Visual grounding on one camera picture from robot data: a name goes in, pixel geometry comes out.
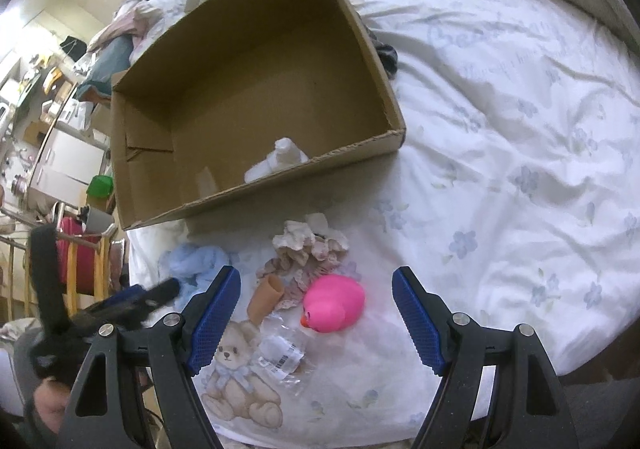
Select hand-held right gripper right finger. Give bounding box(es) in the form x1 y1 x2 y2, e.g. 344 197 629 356
391 266 581 449

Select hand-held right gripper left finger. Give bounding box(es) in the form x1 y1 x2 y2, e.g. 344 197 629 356
57 265 242 449

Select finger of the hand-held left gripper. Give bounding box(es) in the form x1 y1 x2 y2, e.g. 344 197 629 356
27 225 72 335
75 277 182 330

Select tan soft tube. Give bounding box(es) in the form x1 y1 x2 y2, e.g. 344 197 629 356
247 276 286 326

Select fluffy light blue sock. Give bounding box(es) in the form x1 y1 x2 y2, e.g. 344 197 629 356
160 243 233 301

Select pink rubber duck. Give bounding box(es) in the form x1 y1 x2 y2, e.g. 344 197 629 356
300 274 366 334

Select beige lace scrunchie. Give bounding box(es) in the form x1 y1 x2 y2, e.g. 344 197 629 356
256 245 351 312

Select white sock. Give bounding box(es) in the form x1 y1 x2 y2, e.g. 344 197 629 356
244 138 310 182

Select brown cardboard box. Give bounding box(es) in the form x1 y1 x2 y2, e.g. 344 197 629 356
110 0 407 231

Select person's left hand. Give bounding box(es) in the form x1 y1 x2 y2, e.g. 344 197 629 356
35 376 73 436

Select wooden rack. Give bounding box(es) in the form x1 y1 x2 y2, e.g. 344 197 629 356
0 208 120 326

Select grey cup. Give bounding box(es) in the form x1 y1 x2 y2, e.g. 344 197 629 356
80 205 116 235

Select green plastic container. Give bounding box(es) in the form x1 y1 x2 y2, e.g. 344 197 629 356
86 175 115 200

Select white floor cabinet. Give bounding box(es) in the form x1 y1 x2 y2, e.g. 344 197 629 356
27 128 109 206

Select person's grey pants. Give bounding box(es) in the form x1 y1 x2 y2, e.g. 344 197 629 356
560 378 640 449

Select teal bed cushion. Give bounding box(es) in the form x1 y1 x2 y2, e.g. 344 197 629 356
75 36 135 102

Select black hanging cloth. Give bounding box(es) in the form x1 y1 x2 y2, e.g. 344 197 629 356
60 35 89 58

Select dark cloth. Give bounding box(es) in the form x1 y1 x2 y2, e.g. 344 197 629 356
374 41 400 80

